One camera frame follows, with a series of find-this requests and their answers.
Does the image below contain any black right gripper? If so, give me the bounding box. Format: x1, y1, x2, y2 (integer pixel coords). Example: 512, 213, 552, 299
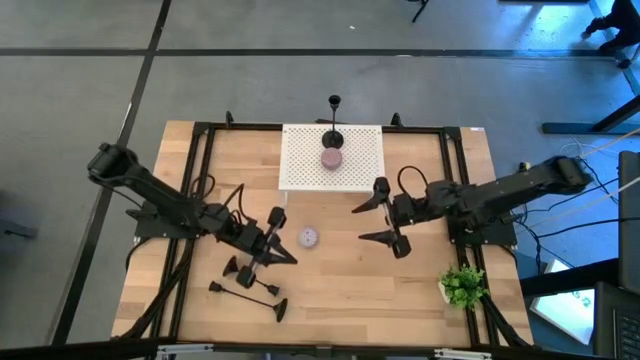
351, 176, 427, 260

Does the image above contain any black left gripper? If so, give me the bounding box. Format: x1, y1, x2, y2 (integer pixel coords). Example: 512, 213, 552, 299
230, 208, 298, 290

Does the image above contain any short black candlestick holder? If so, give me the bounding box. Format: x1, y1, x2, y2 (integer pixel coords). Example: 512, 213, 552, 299
222, 255, 281, 297

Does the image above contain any purple floral candle tin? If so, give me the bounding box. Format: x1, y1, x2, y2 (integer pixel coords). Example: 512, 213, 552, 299
298, 226, 320, 249

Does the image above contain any tall black candlestick holder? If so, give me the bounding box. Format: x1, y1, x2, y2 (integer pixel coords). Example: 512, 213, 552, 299
208, 280, 289, 324

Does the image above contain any pink patterned candle tin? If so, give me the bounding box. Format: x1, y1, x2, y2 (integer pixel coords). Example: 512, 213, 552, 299
320, 147, 344, 171

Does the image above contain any medium black candlestick holder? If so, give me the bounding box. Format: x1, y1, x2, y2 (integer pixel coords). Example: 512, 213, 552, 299
321, 94, 346, 150

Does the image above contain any white perforated shelf riser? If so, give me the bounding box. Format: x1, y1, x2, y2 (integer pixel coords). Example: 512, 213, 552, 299
278, 123, 386, 193

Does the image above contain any green plant in white pot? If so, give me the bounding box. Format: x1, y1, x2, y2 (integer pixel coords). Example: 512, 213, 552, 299
438, 264, 489, 310

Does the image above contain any black rig crossbar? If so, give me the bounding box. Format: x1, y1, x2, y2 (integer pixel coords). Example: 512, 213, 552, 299
0, 337, 640, 360

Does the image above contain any white printed sheet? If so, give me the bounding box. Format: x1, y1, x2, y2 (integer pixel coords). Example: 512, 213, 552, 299
529, 258, 596, 346

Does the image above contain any black tripod leg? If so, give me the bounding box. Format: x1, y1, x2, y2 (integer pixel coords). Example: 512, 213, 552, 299
405, 0, 431, 24

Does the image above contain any black monitor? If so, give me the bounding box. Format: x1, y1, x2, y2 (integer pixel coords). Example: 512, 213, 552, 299
617, 149, 640, 296

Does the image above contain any black laptop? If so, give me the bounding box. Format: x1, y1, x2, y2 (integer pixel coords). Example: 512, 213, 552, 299
593, 281, 640, 360

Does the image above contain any person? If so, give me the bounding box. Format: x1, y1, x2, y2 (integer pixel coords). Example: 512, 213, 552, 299
581, 0, 640, 70

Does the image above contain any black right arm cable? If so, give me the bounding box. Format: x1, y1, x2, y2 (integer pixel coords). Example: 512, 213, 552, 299
397, 165, 431, 199

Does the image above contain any black aluminium table frame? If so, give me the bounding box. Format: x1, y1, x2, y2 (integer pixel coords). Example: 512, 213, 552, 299
112, 110, 534, 351

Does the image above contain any black desk frame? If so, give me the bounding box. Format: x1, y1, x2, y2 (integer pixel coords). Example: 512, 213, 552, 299
542, 94, 640, 136

